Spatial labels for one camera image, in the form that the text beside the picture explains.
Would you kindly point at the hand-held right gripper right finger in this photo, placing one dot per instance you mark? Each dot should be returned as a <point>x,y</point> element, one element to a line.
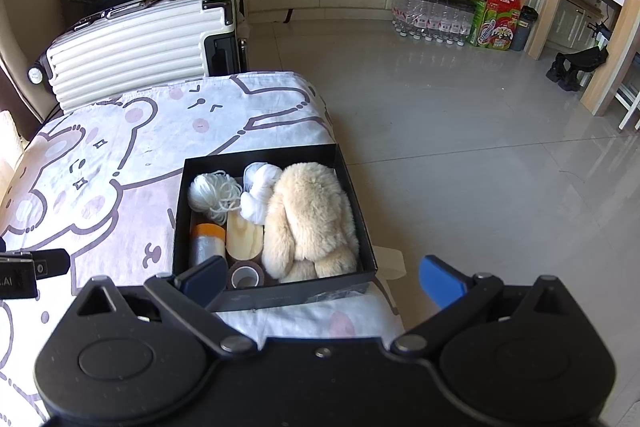
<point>442,282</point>

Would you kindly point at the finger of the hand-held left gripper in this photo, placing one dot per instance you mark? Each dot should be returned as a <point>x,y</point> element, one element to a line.
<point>52,262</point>

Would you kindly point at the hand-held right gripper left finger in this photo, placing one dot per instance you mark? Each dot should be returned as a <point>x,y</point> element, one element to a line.
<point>202,279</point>

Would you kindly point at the orange-capped masking film roll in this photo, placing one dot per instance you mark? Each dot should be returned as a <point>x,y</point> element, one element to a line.
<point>206,247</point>

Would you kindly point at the brown tape roll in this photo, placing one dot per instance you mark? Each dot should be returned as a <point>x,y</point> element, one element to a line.
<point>247,276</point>

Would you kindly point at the black cardboard box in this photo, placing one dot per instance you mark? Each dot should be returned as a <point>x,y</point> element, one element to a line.
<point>260,299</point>

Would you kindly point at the white yarn ball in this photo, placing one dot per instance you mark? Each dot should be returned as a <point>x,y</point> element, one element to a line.
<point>212,194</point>

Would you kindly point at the white mesh bath pouf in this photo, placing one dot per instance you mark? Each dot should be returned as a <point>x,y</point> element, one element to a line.
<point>260,192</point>

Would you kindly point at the beige plush toy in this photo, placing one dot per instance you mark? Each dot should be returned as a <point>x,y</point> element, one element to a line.
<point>310,217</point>

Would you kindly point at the cream sofa cushion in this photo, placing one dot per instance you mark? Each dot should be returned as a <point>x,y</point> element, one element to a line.
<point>7,147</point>

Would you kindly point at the bear-printed bed sheet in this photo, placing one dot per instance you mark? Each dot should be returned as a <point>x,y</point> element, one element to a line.
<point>140,147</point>

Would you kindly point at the white ribbed suitcase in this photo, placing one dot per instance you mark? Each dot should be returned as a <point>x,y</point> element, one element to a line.
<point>135,52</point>

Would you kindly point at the black stool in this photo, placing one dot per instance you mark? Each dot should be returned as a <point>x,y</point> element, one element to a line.
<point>575,67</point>

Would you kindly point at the black waste bin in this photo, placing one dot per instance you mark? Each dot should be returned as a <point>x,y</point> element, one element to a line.
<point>524,29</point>

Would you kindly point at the green and red carton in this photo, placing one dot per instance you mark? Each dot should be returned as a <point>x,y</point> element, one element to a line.
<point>497,22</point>

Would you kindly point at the pack of water bottles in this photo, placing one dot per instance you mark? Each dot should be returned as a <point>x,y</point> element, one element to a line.
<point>435,14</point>

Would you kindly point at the light wooden desk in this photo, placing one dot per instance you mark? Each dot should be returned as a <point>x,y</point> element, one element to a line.
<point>610,57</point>

